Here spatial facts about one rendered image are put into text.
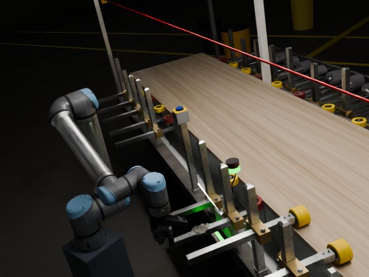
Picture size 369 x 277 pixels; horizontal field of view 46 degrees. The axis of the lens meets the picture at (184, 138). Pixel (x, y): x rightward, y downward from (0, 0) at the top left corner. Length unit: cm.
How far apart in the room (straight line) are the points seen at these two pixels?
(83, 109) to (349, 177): 131
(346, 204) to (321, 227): 18
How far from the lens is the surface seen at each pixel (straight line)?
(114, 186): 180
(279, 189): 209
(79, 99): 217
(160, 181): 174
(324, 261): 164
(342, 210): 194
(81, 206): 236
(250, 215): 174
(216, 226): 197
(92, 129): 223
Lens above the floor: 206
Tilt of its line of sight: 25 degrees down
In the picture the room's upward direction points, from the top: 12 degrees counter-clockwise
